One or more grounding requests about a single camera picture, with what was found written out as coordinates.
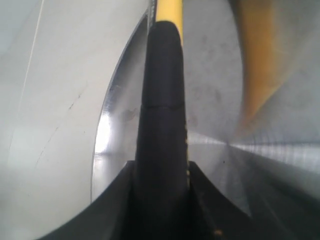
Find black and yellow claw hammer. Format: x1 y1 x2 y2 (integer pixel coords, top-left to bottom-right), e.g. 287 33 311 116
129 0 190 240

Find round stainless steel plate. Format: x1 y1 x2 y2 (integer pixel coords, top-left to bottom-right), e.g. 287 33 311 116
89 0 320 218

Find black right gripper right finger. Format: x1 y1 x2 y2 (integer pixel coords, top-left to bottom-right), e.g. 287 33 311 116
189 161 298 240

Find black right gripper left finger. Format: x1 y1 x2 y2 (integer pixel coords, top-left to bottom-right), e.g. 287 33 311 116
41 161 135 240

